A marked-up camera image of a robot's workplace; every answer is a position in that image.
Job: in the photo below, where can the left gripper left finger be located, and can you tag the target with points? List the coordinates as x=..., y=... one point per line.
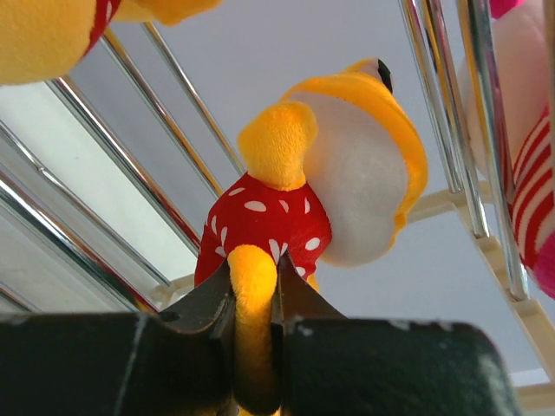
x=208, y=310

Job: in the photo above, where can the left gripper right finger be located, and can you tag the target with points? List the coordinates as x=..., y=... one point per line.
x=295, y=298

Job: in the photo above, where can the yellow bear plush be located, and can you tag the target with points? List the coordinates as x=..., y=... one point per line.
x=332, y=170
x=45, y=39

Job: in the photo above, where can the cream two-tier shelf rack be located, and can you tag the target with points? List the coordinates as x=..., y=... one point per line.
x=127, y=361

